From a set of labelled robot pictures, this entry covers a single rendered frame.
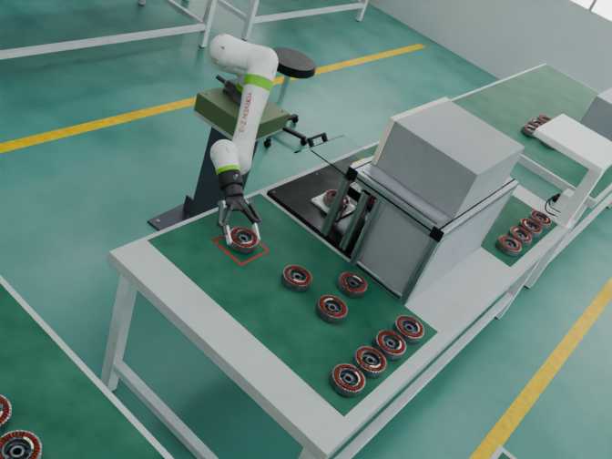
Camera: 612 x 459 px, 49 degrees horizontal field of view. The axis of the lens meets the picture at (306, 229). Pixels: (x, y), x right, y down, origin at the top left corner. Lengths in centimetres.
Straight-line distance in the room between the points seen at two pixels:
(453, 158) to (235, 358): 102
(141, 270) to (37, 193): 158
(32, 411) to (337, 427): 86
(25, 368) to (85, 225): 172
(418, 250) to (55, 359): 129
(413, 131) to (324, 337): 80
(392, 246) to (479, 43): 529
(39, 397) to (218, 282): 74
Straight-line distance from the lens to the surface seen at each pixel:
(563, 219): 369
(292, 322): 235
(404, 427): 327
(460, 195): 247
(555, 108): 515
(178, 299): 231
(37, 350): 211
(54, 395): 201
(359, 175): 253
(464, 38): 774
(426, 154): 249
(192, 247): 251
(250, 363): 218
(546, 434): 369
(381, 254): 261
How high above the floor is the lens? 236
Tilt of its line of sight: 36 degrees down
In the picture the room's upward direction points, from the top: 21 degrees clockwise
